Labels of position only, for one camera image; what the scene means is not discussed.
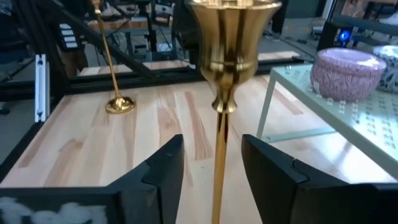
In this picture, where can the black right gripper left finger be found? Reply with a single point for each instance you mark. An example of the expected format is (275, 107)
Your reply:
(77, 208)

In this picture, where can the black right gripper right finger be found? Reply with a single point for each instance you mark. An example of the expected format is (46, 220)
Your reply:
(311, 205)

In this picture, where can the purple floral candle tin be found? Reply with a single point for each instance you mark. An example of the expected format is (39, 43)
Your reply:
(345, 77)

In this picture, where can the blue floral candle tin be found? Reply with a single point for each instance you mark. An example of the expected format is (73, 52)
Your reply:
(390, 71)

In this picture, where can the tall brass candlestick holder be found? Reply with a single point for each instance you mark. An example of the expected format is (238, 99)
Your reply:
(230, 46)
(119, 105)

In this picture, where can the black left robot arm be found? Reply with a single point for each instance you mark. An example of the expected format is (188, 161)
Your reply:
(183, 31)

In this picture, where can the pale green perforated shelf riser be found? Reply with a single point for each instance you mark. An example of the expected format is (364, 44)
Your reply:
(367, 124)

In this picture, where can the silver aluminium extrusion bar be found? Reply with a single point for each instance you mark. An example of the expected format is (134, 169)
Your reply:
(42, 87)

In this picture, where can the black box with blue light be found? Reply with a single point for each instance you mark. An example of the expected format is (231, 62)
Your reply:
(332, 40)

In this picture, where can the background wooden table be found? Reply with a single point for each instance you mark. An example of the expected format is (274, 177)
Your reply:
(124, 24)

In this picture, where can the black rig frame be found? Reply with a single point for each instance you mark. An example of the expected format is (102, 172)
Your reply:
(124, 82)

